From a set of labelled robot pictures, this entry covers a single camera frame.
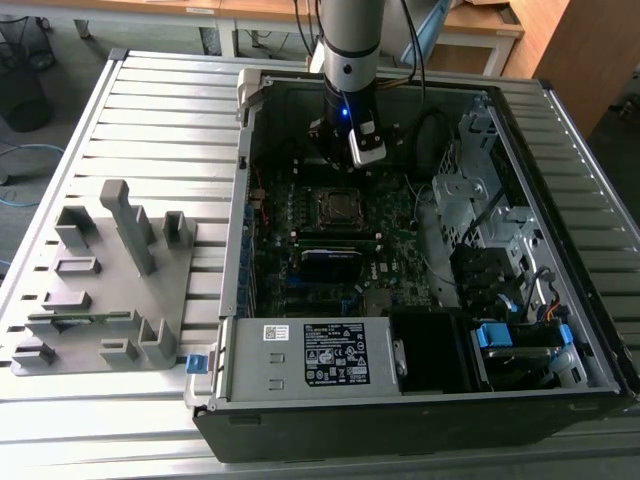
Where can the silver CPU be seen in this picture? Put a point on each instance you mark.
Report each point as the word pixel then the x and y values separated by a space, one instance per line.
pixel 342 207

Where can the CPU socket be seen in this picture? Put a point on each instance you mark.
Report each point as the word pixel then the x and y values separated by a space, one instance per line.
pixel 318 225

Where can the green RAM stick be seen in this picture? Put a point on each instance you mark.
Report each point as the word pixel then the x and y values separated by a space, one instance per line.
pixel 340 243
pixel 107 316

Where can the silver metal drive cage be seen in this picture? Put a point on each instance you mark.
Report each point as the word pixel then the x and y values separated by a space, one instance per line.
pixel 450 200

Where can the black graphics card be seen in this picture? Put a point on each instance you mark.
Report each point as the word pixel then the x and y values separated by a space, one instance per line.
pixel 330 265

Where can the green Dell motherboard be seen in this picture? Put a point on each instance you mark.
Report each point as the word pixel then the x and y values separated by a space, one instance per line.
pixel 400 280

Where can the grey plastic parts rack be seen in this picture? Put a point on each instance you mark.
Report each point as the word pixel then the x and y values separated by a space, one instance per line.
pixel 165 280

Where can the grey power supply with label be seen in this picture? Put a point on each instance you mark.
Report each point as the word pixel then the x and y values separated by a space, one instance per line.
pixel 245 360

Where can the brown wooden cabinet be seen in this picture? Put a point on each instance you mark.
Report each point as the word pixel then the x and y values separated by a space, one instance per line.
pixel 590 50

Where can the blue disk carrier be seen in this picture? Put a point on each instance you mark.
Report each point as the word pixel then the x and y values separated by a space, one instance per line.
pixel 492 334

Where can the blue plastic case latch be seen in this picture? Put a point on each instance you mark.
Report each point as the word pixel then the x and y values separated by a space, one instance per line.
pixel 195 364

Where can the black mesh wastebasket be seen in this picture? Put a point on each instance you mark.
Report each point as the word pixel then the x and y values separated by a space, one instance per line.
pixel 25 105

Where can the black open PC case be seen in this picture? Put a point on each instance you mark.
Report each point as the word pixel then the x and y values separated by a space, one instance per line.
pixel 350 435

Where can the grey wrist camera black face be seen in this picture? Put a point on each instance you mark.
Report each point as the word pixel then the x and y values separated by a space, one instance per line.
pixel 365 157

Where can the wooden desk white frame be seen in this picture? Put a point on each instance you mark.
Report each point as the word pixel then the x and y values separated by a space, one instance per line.
pixel 150 4
pixel 475 22

